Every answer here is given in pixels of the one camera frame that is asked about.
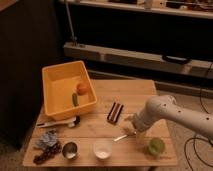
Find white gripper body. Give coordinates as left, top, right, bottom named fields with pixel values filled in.
left=125, top=113, right=150, bottom=132

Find white dish brush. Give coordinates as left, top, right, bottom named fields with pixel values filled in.
left=37, top=116, right=80, bottom=128

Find black cables on floor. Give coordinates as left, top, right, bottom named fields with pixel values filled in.
left=183, top=63, right=213, bottom=171

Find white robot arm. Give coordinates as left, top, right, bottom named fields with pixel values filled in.
left=126, top=95, right=213, bottom=140

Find orange fruit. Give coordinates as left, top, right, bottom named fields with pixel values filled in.
left=77, top=83, right=88, bottom=95

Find metal pole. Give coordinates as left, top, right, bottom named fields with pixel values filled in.
left=64, top=0, right=77, bottom=46

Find crumpled blue-grey cloth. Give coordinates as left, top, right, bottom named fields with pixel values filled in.
left=35, top=130, right=57, bottom=150

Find black handle on shelf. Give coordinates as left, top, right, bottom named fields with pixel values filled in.
left=162, top=55, right=191, bottom=65

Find green pepper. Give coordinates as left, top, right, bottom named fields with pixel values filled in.
left=72, top=93, right=79, bottom=107

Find small metal cup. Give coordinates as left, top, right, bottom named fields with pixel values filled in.
left=62, top=142, right=78, bottom=159

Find white bowl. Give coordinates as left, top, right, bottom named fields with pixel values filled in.
left=93, top=139, right=112, bottom=159

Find low wooden shelf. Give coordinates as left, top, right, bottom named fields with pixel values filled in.
left=63, top=42, right=213, bottom=79

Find yellow plastic bin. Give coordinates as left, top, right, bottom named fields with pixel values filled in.
left=42, top=61, right=97, bottom=120

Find bunch of dark grapes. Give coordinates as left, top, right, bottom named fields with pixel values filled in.
left=33, top=142, right=62, bottom=165

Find silver metal fork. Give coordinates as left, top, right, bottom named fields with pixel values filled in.
left=113, top=132, right=136, bottom=142

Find green plastic cup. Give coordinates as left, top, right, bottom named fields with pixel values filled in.
left=147, top=137, right=165, bottom=157

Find brown striped chocolate bar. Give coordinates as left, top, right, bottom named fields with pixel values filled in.
left=107, top=102, right=124, bottom=124

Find wooden table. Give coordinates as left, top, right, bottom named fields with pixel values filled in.
left=22, top=78, right=179, bottom=168

